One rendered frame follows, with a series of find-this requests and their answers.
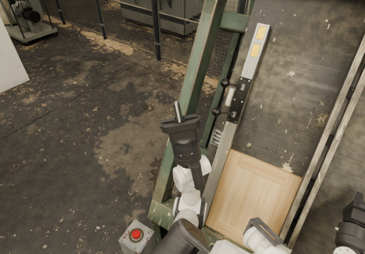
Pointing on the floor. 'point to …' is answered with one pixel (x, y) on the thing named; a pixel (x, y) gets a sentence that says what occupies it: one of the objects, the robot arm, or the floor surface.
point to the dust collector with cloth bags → (23, 11)
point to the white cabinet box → (10, 62)
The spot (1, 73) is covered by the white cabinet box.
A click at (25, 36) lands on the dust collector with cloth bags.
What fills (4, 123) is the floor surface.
